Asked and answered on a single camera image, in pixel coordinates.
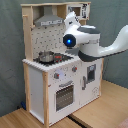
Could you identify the wooden toy kitchen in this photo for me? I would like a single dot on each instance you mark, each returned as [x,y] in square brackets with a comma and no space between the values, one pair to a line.
[42,82]

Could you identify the small metal pot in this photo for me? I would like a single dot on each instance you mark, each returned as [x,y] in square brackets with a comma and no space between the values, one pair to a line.
[46,56]

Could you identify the black toy stovetop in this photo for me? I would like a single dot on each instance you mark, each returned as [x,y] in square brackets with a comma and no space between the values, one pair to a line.
[58,58]

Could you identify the toy oven door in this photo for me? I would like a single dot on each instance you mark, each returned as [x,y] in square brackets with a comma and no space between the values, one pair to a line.
[64,97]

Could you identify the toy microwave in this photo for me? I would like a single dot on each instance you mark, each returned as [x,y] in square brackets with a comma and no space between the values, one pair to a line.
[81,10]

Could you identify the grey fabric backdrop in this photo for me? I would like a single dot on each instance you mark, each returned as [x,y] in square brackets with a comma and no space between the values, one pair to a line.
[109,16]

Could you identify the grey toy range hood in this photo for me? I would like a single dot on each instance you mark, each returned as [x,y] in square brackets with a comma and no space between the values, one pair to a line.
[48,18]

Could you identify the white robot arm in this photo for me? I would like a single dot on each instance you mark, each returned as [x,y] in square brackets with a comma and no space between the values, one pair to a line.
[87,38]

